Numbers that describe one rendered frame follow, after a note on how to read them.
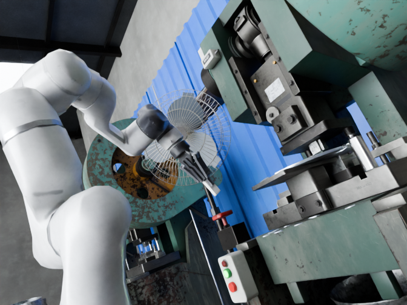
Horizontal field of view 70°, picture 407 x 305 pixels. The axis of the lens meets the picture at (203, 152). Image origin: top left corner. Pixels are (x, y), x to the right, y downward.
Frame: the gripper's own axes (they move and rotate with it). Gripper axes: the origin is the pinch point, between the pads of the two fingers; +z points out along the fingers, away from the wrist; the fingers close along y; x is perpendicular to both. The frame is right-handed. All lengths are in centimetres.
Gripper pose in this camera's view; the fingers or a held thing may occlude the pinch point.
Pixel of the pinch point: (211, 186)
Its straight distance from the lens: 109.3
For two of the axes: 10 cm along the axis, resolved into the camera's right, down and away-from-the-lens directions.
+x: 5.8, -5.0, 6.4
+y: 4.9, -4.2, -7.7
